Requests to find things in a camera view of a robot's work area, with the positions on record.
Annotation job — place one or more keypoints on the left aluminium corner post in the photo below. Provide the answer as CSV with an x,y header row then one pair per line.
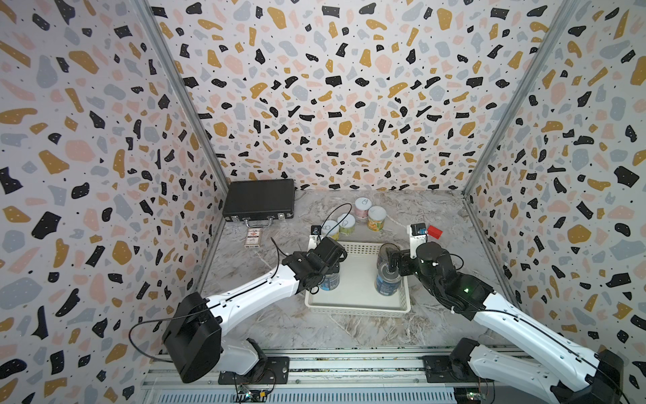
x,y
145,15

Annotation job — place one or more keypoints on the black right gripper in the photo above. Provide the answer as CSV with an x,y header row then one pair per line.
x,y
405,259

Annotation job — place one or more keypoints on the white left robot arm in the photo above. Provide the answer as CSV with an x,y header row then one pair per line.
x,y
196,340

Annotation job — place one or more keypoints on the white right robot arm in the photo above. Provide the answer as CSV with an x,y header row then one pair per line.
x,y
560,371

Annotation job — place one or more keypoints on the aluminium corner post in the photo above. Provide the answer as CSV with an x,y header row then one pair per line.
x,y
560,21
145,15

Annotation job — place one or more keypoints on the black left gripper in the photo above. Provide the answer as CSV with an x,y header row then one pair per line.
x,y
301,256

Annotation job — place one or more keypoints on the green peach can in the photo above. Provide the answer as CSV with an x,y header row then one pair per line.
x,y
376,218

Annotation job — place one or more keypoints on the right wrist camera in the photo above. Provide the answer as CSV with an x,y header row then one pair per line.
x,y
417,236

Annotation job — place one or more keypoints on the white plastic basket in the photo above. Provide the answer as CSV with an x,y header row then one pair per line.
x,y
356,293

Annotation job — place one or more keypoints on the black briefcase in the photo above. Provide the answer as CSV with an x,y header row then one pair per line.
x,y
260,200

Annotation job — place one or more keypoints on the pink small can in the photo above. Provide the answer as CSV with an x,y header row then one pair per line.
x,y
361,207

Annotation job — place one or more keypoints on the dark tomato tin can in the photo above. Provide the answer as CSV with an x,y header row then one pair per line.
x,y
384,254

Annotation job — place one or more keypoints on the red rectangular block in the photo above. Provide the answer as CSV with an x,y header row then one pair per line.
x,y
434,232

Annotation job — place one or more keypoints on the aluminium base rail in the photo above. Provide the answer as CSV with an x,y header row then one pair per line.
x,y
352,375

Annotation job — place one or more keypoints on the right aluminium corner post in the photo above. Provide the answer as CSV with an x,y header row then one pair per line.
x,y
560,21

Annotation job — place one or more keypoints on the playing card box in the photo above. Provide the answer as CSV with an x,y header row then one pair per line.
x,y
253,238

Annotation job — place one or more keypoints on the yellow pineapple small can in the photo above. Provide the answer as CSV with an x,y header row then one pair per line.
x,y
331,229

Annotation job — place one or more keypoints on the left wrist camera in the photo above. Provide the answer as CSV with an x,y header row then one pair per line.
x,y
315,236

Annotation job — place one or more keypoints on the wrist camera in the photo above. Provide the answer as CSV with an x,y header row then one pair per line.
x,y
315,236
417,236

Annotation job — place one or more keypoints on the light green small can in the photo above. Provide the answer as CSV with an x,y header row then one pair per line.
x,y
347,223

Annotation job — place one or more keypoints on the blue tin can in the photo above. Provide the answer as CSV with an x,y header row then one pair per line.
x,y
386,283
330,281

